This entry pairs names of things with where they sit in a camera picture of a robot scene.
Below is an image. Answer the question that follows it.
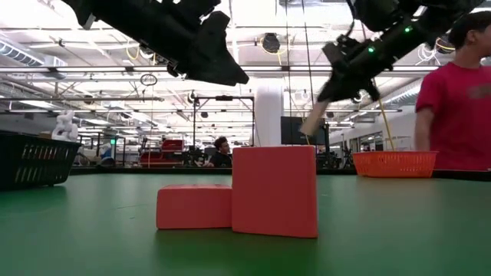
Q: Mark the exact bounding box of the black plastic basket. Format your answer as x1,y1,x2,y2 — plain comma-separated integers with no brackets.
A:
0,130,82,192

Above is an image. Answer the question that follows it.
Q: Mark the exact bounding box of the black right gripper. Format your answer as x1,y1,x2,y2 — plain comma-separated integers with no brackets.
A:
318,41,400,104

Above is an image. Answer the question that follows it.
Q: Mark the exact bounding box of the red tool cart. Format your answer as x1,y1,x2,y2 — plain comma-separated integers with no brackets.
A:
138,139,185,169

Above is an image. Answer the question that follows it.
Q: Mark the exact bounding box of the tall orange foam block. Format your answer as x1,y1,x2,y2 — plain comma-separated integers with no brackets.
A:
231,145,319,239

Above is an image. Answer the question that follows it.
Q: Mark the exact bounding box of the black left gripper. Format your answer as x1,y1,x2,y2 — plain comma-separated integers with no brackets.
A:
63,0,250,87

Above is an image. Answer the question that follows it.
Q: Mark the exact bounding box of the black hanging cable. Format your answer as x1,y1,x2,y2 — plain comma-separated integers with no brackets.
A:
302,0,316,118

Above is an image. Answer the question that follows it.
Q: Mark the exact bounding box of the white knobbly object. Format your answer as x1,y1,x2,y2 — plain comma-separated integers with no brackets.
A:
51,110,80,143

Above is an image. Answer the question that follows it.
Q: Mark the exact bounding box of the black ceiling cable reel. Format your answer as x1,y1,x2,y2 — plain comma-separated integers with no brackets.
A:
262,32,282,54
435,36,456,53

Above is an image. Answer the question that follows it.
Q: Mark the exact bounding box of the black metal gantry frame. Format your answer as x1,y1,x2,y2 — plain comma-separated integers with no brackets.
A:
193,95,255,162

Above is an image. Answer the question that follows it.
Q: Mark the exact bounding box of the white building column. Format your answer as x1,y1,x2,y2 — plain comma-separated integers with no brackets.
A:
254,78,285,148

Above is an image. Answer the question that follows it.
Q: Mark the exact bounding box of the low orange foam block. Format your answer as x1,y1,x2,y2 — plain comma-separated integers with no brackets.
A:
156,184,233,230

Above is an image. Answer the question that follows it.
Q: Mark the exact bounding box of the yellow hanging rope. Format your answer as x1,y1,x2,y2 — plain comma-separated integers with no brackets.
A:
377,100,396,151

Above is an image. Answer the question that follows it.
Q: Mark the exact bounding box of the long ceiling light strip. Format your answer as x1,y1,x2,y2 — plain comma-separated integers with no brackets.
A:
0,65,440,73

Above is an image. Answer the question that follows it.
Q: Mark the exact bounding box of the silver ceiling duct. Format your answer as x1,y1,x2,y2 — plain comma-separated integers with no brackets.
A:
383,84,421,107

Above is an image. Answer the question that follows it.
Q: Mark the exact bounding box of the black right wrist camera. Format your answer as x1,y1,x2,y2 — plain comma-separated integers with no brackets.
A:
321,34,361,68

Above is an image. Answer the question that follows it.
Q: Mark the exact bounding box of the beige cube foam block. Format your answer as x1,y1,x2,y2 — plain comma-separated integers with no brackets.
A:
298,100,331,137

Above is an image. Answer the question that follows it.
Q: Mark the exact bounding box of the person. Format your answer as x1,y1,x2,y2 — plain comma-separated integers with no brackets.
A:
206,136,233,169
414,11,491,172

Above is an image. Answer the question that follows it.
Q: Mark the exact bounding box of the orange plastic basket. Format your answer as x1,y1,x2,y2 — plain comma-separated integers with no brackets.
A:
351,150,439,179

